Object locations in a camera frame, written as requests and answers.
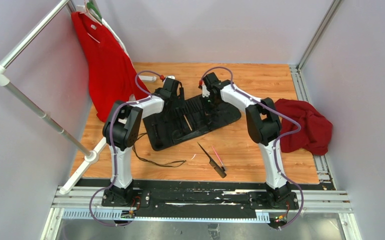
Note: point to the green white hangers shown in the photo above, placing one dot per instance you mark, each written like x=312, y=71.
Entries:
x=89, y=9

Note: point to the aluminium frame post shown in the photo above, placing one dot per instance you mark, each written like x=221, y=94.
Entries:
x=323, y=26

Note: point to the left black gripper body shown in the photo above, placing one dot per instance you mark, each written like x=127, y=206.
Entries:
x=178, y=103

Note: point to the pink handled makeup brush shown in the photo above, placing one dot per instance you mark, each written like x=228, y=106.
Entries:
x=219, y=158

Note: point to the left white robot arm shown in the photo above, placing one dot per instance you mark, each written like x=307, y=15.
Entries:
x=121, y=130

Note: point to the black makeup brush roll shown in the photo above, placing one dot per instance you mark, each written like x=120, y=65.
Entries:
x=174, y=130

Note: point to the dark red crumpled cloth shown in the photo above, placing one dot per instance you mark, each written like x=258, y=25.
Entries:
x=316, y=130

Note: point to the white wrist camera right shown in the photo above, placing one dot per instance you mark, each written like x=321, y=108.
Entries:
x=205, y=93

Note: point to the red hanging shirt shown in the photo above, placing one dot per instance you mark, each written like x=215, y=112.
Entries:
x=111, y=72

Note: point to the metal clothes rack pole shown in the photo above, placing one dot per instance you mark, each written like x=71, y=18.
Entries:
x=45, y=106

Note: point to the black comb brush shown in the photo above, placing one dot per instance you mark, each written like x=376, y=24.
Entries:
x=213, y=163

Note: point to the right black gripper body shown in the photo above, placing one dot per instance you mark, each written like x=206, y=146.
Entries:
x=214, y=102

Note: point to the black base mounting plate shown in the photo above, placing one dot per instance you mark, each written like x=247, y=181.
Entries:
x=201, y=200

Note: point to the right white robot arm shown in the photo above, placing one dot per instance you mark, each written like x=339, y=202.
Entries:
x=263, y=127

